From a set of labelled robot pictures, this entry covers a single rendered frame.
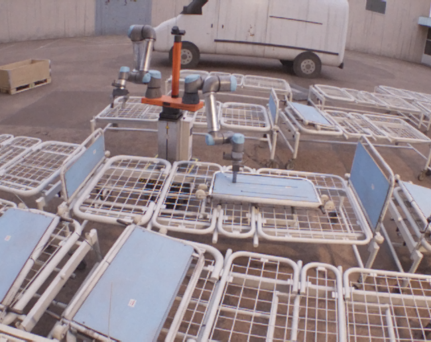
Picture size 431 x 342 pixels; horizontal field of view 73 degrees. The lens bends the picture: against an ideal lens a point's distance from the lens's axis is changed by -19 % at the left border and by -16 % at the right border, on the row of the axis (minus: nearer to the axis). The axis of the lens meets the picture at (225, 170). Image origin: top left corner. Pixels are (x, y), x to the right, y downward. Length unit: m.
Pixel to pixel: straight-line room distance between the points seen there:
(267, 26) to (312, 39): 1.31
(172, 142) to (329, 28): 7.45
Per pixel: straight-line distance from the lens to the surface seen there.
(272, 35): 9.31
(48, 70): 8.38
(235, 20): 9.14
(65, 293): 2.38
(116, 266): 1.64
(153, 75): 2.90
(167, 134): 2.94
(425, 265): 3.10
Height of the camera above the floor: 1.71
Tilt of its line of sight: 27 degrees down
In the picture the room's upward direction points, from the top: 5 degrees clockwise
